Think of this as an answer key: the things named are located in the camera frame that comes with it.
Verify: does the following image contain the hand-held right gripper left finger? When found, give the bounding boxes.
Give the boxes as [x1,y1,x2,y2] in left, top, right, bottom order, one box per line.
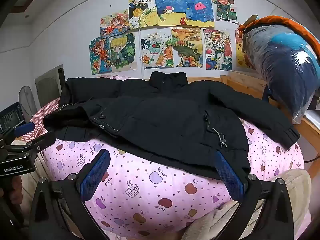
[29,149,112,240]

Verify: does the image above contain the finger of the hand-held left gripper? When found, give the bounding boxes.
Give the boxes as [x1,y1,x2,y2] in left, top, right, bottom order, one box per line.
[12,122,36,138]
[9,131,56,153]

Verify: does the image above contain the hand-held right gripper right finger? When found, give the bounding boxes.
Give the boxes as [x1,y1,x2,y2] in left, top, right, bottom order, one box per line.
[214,150,295,240]

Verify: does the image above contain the black trousers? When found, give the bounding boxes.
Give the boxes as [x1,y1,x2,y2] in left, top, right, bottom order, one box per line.
[43,71,300,180]

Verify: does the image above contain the person's left hand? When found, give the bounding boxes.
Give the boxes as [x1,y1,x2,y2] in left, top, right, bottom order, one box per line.
[0,177,23,206]

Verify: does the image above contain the dark plastic crate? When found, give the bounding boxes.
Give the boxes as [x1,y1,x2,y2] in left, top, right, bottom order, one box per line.
[0,102,25,130]

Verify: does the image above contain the red checked bed sheet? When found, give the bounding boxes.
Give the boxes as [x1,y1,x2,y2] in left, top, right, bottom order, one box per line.
[21,97,62,143]

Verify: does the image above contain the electric standing fan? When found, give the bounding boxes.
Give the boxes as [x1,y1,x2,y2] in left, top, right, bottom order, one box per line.
[19,85,38,123]

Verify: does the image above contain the pink apple-print blanket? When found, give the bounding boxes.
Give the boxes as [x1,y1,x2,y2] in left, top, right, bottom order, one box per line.
[41,74,305,239]

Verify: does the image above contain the beige fleece blanket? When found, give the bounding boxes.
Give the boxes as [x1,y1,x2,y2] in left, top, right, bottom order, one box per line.
[184,169,313,240]

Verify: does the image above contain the wooden headboard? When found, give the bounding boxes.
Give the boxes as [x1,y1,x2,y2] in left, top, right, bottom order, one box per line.
[187,70,320,175]

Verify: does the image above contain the plastic-wrapped blue bedding bundle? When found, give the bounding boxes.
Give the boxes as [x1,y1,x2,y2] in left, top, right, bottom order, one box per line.
[241,24,320,125]

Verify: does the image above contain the orange cloth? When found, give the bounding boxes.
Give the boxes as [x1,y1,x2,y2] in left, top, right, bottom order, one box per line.
[237,15,320,45]

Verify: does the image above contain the group of colourful wall drawings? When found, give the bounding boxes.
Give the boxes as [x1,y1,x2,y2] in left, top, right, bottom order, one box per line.
[89,0,255,75]

